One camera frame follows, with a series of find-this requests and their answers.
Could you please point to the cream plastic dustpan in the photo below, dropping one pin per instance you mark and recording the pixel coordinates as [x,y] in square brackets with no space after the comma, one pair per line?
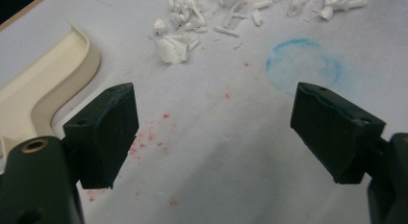
[38,89]

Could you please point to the pile of white paper scraps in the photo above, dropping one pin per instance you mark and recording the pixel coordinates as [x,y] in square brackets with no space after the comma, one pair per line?
[173,51]

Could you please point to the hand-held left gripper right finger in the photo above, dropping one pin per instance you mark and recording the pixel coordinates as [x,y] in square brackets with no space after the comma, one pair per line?
[333,137]

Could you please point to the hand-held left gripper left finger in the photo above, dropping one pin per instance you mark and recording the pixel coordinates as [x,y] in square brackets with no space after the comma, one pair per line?
[102,137]

